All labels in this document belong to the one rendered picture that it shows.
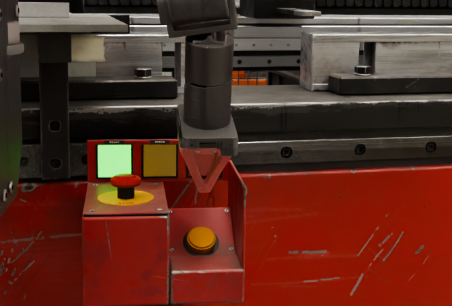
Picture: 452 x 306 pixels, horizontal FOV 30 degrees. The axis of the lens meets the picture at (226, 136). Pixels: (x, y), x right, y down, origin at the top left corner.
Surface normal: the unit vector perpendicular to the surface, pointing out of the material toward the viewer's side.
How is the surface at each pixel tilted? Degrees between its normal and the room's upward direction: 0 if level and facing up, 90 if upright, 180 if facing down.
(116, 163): 90
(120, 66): 90
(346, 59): 90
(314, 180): 90
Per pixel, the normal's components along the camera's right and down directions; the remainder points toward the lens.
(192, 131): 0.04, -0.90
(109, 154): 0.11, 0.18
